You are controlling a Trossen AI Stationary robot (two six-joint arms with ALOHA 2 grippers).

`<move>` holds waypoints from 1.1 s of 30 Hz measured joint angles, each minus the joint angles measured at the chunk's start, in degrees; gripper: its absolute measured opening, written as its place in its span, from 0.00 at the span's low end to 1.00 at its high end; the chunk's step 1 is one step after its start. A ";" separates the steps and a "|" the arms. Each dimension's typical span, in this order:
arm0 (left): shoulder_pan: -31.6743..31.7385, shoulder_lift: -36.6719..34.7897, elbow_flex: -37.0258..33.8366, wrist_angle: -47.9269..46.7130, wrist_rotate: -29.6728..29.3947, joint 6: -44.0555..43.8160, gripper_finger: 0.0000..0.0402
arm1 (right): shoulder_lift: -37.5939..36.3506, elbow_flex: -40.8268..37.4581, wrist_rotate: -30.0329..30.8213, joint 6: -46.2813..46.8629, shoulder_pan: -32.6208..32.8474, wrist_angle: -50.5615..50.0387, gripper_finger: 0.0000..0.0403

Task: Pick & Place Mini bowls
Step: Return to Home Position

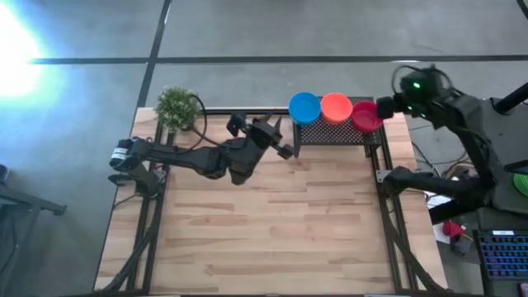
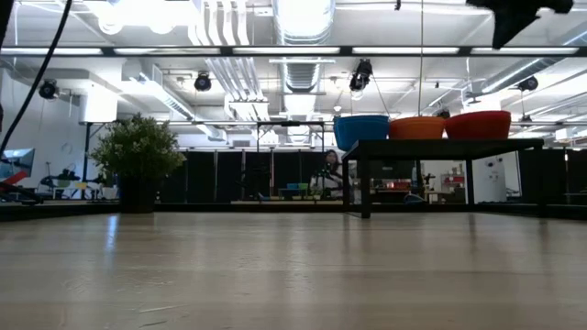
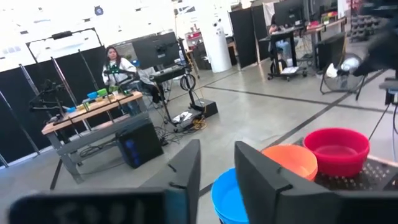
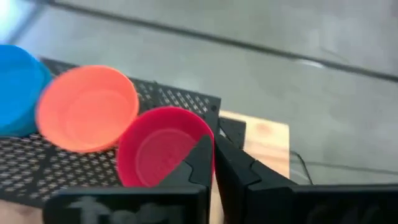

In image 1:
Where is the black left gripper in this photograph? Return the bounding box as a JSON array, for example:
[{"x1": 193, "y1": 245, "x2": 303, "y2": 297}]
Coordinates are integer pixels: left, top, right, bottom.
[{"x1": 229, "y1": 113, "x2": 295, "y2": 160}]

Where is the red mini bowl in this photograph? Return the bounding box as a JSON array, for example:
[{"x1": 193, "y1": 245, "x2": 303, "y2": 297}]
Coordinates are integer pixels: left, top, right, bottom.
[{"x1": 351, "y1": 100, "x2": 385, "y2": 134}]

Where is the blue mini bowl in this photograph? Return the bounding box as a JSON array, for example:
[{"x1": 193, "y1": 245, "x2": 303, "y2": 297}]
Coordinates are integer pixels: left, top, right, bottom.
[{"x1": 288, "y1": 91, "x2": 323, "y2": 126}]

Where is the orange mini bowl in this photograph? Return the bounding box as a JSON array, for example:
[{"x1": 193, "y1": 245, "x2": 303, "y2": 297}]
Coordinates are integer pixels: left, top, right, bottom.
[{"x1": 320, "y1": 92, "x2": 354, "y2": 125}]

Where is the black perforated metal rack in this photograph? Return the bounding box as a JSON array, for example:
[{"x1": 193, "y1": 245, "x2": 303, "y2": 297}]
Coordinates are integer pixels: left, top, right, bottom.
[{"x1": 291, "y1": 97, "x2": 383, "y2": 158}]

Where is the potted green plant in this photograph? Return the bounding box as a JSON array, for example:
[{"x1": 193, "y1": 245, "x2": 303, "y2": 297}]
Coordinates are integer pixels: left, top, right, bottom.
[{"x1": 154, "y1": 85, "x2": 203, "y2": 132}]

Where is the white paper sheet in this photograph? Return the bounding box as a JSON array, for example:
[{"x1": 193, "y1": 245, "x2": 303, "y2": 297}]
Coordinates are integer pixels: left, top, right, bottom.
[{"x1": 424, "y1": 193, "x2": 453, "y2": 210}]

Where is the black slanted pole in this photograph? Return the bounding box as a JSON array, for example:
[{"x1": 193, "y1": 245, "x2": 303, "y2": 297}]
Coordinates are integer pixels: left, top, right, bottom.
[{"x1": 493, "y1": 82, "x2": 528, "y2": 116}]

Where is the grey side desk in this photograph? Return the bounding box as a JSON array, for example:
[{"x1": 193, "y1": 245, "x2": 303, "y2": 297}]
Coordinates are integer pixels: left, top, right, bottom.
[{"x1": 484, "y1": 97, "x2": 528, "y2": 215}]

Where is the red floor object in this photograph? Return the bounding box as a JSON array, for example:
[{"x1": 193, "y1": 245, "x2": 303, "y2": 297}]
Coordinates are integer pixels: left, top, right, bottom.
[{"x1": 441, "y1": 220, "x2": 465, "y2": 239}]

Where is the backlit computer keyboard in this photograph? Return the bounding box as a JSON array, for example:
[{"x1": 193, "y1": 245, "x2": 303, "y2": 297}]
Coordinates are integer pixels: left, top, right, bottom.
[{"x1": 473, "y1": 229, "x2": 528, "y2": 282}]

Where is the black floor stand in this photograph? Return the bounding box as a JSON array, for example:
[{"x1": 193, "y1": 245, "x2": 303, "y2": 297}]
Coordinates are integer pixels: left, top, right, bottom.
[{"x1": 0, "y1": 163, "x2": 68, "y2": 290}]

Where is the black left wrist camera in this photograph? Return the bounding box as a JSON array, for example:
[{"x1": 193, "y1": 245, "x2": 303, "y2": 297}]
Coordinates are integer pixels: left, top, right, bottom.
[{"x1": 249, "y1": 123, "x2": 276, "y2": 152}]

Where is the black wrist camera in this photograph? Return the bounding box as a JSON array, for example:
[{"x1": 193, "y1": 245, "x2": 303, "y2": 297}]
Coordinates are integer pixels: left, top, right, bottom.
[
  {"x1": 249, "y1": 123, "x2": 276, "y2": 152},
  {"x1": 400, "y1": 68, "x2": 446, "y2": 103}
]

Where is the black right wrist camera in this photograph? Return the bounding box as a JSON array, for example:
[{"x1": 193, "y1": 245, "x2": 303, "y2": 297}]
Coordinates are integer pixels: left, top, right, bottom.
[{"x1": 400, "y1": 68, "x2": 446, "y2": 103}]

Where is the black metal table frame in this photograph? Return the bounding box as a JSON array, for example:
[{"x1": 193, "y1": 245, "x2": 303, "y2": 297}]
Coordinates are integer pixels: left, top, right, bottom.
[{"x1": 93, "y1": 106, "x2": 451, "y2": 296}]

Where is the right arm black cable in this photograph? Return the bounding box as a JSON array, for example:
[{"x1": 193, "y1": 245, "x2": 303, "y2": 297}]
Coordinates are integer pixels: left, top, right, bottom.
[{"x1": 390, "y1": 63, "x2": 460, "y2": 98}]

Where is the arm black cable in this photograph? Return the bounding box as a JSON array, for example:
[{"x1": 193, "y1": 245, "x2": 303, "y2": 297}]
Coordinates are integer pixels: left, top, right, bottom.
[
  {"x1": 187, "y1": 93, "x2": 232, "y2": 149},
  {"x1": 390, "y1": 63, "x2": 460, "y2": 98}
]

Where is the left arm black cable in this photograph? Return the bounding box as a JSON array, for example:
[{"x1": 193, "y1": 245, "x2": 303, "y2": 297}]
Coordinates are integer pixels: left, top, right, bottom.
[{"x1": 187, "y1": 93, "x2": 232, "y2": 149}]

